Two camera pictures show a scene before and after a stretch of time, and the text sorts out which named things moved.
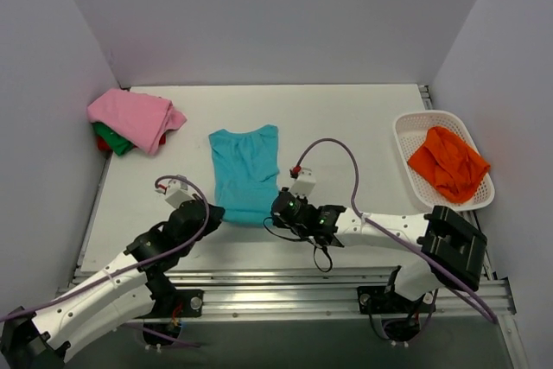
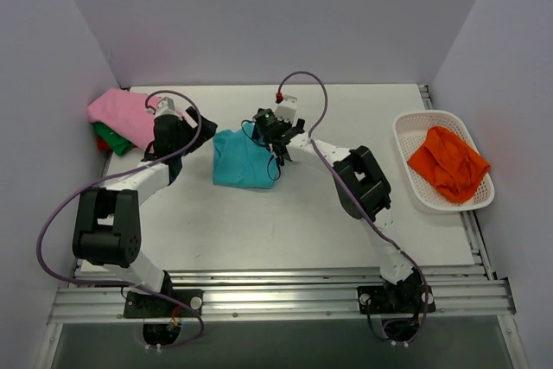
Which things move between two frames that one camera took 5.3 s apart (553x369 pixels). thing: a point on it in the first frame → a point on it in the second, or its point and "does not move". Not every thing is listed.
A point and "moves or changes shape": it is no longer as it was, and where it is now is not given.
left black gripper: x=214 y=212 → x=199 y=125
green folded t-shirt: x=119 y=143 does not move
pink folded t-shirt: x=142 y=118 does not move
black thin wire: x=302 y=238 → x=270 y=151
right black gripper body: x=277 y=206 → x=281 y=142
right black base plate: x=384 y=300 does not move
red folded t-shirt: x=102 y=144 does not move
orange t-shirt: x=449 y=164 does not move
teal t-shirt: x=246 y=175 moves or changes shape
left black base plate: x=167 y=301 does not move
